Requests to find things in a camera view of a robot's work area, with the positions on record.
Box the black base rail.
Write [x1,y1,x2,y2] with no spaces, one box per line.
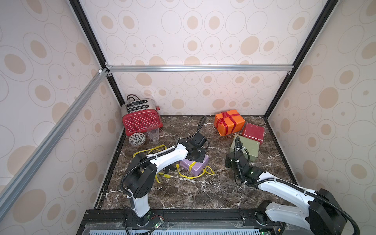
[77,208,330,235]

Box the horizontal aluminium bar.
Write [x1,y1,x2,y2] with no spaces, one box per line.
[108,64,294,73]

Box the dark red gift box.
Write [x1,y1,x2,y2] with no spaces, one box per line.
[242,122,265,145]

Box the black frame post right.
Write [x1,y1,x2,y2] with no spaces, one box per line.
[264,0,339,121]

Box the clear plastic cup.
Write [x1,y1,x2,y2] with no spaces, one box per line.
[146,125,160,142]

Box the orange gift box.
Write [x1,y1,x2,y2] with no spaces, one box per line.
[213,109,246,137]

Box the purple gift box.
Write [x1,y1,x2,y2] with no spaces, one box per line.
[179,155,209,176]

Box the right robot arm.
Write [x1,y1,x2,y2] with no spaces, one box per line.
[225,136,360,235]

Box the black frame post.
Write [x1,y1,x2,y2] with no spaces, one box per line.
[264,0,339,121]
[69,0,125,106]

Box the red polka dot toaster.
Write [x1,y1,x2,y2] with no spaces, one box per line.
[121,94,163,136]

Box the black frame post left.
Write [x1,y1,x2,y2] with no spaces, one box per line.
[69,0,125,106]

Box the patterned ceramic bowl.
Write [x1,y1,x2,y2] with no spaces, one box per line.
[128,132,146,147]

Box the black ribbon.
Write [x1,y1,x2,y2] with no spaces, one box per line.
[158,165,177,178]

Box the diagonal aluminium bar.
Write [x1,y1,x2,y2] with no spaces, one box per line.
[1,68,109,220]

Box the red ribbon on orange box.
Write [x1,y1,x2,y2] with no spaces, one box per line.
[216,111,242,135]

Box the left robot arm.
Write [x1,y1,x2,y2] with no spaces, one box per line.
[119,116,209,219]

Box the green gift box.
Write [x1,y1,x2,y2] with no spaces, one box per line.
[230,135,260,162]

